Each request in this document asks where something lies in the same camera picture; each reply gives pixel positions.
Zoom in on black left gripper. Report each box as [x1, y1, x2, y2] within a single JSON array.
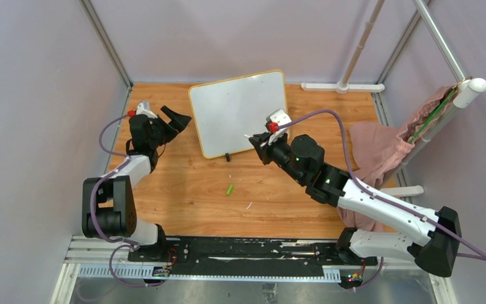
[[149, 107, 190, 149]]

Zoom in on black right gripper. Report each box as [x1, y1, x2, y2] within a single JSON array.
[[249, 130, 306, 185]]

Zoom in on yellow framed whiteboard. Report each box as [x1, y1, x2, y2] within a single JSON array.
[[188, 70, 288, 159]]

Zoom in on green marker cap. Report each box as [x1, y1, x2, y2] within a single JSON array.
[[226, 184, 234, 196]]

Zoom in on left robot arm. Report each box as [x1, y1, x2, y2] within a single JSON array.
[[81, 101, 192, 262]]

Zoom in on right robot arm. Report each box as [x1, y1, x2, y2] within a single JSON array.
[[248, 132, 461, 277]]

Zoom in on white clothes rack base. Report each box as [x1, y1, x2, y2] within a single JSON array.
[[301, 82, 385, 94]]

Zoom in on pink cloth shorts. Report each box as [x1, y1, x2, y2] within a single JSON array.
[[337, 85, 458, 234]]

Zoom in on silver clothes rack pole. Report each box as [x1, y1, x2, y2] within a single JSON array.
[[339, 0, 385, 84]]

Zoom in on white rack side foot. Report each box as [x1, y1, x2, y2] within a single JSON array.
[[381, 186, 425, 198]]

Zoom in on green clothes hanger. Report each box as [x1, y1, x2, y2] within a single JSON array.
[[404, 85, 458, 144]]

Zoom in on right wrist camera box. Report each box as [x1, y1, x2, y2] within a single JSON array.
[[265, 109, 292, 146]]

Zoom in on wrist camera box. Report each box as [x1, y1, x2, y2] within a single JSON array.
[[265, 109, 292, 146], [135, 100, 158, 119]]

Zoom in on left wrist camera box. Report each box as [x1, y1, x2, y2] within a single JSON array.
[[135, 100, 158, 119]]

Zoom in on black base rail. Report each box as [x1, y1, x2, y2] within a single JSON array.
[[127, 236, 378, 277]]

